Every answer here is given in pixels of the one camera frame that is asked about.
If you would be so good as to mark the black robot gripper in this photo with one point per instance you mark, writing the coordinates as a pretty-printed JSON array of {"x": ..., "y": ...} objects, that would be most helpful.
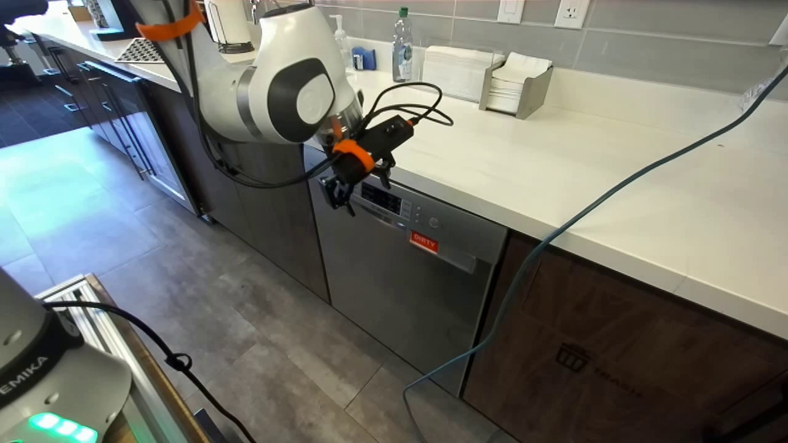
[{"x": 348, "y": 174}]

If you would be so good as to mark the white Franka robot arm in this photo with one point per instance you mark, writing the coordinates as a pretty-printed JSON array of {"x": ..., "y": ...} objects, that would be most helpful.
[{"x": 247, "y": 89}]

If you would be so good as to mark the stainless steel dishwasher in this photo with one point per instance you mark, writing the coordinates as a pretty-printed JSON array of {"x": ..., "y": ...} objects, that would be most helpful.
[{"x": 396, "y": 304}]

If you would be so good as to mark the dark grey sink cabinet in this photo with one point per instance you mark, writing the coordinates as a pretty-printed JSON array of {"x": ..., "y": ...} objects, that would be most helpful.
[{"x": 280, "y": 236}]

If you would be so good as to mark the red dirty sign magnet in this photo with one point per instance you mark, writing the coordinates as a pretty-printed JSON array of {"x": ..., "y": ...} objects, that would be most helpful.
[{"x": 424, "y": 241}]

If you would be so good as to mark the small blue container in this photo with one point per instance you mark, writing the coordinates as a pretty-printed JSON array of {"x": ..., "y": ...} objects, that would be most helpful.
[{"x": 365, "y": 60}]

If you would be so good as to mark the white soap dispenser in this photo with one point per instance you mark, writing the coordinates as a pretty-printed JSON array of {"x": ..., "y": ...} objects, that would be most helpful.
[{"x": 342, "y": 40}]

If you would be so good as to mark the clear plastic water bottle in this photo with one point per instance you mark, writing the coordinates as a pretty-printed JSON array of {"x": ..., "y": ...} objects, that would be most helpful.
[{"x": 402, "y": 49}]

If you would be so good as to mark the white paper towel stack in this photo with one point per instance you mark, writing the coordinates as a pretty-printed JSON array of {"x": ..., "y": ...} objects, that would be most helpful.
[{"x": 460, "y": 73}]

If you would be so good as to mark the dark glossy cabinet unit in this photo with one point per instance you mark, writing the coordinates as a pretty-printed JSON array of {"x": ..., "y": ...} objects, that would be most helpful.
[{"x": 139, "y": 138}]

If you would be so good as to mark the white paper towel roll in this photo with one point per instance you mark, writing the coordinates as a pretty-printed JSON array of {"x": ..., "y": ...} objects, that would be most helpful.
[{"x": 228, "y": 20}]

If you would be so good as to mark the grey napkin holder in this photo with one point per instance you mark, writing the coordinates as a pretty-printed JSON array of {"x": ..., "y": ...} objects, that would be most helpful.
[{"x": 531, "y": 89}]

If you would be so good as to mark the brown wooden cabinet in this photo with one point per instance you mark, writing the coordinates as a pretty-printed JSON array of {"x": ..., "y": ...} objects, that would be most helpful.
[{"x": 624, "y": 345}]

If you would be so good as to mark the black camera with orange mount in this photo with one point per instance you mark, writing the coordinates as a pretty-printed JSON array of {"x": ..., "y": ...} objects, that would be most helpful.
[{"x": 391, "y": 134}]

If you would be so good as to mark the white wall switch plate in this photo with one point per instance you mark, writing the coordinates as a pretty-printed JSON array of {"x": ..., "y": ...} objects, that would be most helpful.
[{"x": 512, "y": 10}]

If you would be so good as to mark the metal and wood frame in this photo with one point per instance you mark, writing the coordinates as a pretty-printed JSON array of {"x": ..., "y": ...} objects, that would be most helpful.
[{"x": 156, "y": 378}]

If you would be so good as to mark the white wall outlet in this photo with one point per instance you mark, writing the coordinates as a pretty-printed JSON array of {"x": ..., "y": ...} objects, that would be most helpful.
[{"x": 572, "y": 12}]

